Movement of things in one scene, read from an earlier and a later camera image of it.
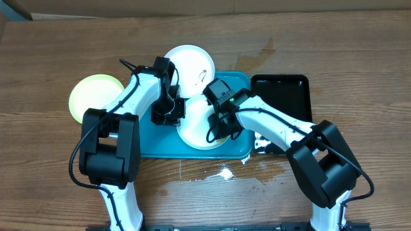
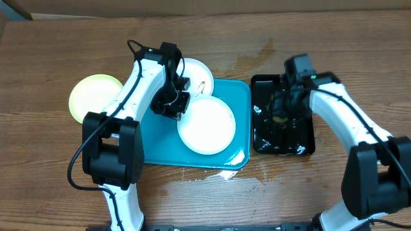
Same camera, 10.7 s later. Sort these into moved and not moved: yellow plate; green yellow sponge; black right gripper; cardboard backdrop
Moved: green yellow sponge; black right gripper
Not moved: cardboard backdrop; yellow plate
